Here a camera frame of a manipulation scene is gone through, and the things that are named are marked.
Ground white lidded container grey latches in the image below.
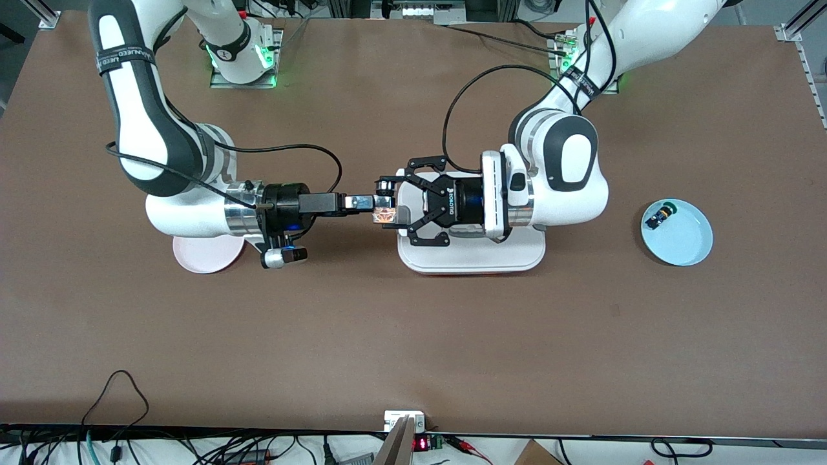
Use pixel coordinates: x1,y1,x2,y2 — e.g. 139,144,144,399
395,172,547,276

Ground pink round plate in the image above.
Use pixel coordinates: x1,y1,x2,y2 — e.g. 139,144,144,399
173,234,246,274

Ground small white box device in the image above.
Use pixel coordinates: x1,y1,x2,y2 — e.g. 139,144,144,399
384,410,426,432

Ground grey metal bar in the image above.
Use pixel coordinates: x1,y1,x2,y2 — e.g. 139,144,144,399
373,416,415,465

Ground light blue round plate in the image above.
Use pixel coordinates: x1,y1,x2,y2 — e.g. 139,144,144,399
641,198,714,267

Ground brown cardboard piece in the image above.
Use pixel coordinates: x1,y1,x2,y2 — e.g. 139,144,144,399
514,439,564,465

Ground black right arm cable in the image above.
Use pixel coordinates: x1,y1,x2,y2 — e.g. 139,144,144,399
105,142,343,209

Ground black cable on table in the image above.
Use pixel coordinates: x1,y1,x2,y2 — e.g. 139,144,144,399
445,23,571,56

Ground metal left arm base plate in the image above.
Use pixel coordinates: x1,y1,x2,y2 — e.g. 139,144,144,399
548,36,621,95

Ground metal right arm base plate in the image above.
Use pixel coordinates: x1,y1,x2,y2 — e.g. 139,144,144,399
210,27,284,89

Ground black looped thin cable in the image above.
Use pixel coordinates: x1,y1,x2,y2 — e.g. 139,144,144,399
81,369,151,446

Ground black oval cable loop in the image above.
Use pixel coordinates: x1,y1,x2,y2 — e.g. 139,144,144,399
649,438,715,459

